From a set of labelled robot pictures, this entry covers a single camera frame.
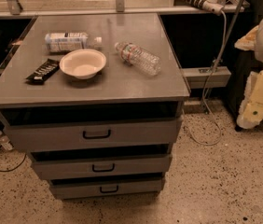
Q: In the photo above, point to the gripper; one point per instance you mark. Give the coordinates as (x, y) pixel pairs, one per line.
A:
(251, 111)

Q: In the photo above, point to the grey bottom drawer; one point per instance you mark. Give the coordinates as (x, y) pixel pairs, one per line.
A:
(107, 188)

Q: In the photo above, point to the grey drawer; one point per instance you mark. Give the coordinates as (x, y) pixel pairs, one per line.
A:
(94, 135)
(125, 165)
(107, 188)

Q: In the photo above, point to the grey drawer cabinet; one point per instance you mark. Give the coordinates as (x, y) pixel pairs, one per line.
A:
(121, 92)

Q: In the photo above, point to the grey middle drawer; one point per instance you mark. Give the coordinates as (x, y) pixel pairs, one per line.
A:
(125, 165)

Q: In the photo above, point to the grey top drawer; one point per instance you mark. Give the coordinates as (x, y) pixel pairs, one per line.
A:
(94, 135)

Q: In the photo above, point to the dark cabinet at right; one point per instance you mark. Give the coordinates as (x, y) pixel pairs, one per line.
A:
(243, 62)

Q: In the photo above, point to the white power strip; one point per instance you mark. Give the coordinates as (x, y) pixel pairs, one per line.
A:
(207, 5)

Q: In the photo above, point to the clear plastic water bottle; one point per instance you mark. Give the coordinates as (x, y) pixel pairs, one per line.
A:
(138, 57)

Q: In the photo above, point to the white paper bowl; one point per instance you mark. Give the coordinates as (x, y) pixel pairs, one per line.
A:
(83, 63)

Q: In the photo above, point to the black snack bar wrapper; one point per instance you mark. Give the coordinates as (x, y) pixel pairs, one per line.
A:
(43, 72)

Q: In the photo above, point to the white labelled bottle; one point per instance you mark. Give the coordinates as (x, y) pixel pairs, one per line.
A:
(66, 42)

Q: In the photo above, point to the grey back shelf frame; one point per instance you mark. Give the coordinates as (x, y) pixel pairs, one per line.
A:
(75, 3)

